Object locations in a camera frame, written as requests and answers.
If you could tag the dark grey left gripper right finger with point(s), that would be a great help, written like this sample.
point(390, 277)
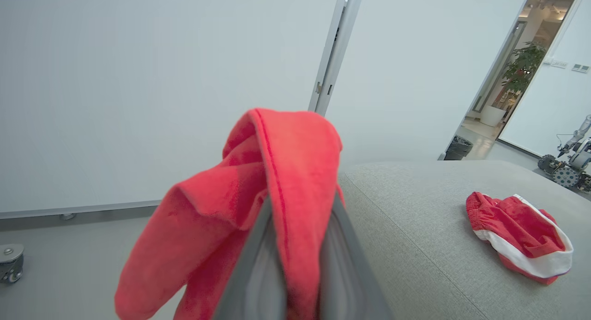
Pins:
point(346, 283)

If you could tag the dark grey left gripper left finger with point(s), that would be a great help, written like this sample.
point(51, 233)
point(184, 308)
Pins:
point(251, 292)

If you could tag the plain red garment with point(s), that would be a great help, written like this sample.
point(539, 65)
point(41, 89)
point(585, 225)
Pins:
point(286, 163)

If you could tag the red shorts with white stripes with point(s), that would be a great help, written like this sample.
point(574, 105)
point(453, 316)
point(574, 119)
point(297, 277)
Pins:
point(512, 223)

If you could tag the grey fabric sofa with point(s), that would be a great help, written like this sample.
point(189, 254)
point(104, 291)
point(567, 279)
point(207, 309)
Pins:
point(425, 246)

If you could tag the black waste bin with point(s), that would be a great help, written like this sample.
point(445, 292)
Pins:
point(458, 147)

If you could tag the small partition levelling foot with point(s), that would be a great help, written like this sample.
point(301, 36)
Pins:
point(68, 216)

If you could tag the white plant pot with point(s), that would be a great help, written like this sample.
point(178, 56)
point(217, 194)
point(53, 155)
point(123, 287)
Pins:
point(492, 116)

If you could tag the partition caster wheel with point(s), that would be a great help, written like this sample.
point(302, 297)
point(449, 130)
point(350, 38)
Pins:
point(10, 262)

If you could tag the grey wheeled robot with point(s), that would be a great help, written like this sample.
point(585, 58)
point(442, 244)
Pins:
point(575, 160)

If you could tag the green potted tree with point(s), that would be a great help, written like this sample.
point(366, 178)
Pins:
point(524, 68)

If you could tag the aluminium partition bottom rail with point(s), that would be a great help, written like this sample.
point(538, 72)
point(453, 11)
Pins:
point(78, 209)

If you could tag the white wall label plate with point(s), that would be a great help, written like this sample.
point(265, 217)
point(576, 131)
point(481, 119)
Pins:
point(559, 63)

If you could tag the white wall switch plate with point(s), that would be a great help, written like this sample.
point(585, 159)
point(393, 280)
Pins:
point(580, 68)

